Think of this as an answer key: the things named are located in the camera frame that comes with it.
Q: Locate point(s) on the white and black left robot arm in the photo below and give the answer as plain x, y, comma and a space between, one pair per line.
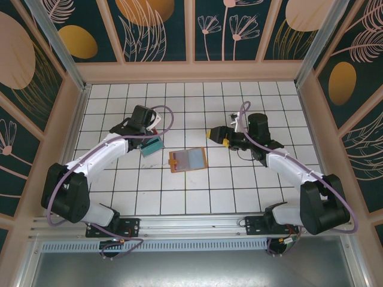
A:
101, 151

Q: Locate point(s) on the grey metal sheet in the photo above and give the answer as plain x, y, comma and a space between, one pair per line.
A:
191, 269

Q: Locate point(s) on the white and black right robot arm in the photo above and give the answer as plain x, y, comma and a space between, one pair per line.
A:
293, 166

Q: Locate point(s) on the aluminium corner post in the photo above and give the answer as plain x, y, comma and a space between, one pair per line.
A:
57, 39
326, 39

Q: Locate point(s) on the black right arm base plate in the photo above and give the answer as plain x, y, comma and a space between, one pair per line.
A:
254, 225

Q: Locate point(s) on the tan leather card holder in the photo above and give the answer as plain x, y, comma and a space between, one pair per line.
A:
188, 160

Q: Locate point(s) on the green circuit board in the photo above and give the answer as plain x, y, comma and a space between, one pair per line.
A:
290, 241

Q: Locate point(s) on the aluminium side rail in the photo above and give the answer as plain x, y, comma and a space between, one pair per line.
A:
310, 119

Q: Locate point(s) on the aluminium mounting rail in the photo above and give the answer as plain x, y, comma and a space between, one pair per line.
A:
191, 225

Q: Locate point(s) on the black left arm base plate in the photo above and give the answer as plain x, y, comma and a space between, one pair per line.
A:
131, 227

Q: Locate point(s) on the plain red card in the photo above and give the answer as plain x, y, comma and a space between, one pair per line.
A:
154, 131

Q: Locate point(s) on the teal card with stripe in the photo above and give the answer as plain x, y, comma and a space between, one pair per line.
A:
152, 148

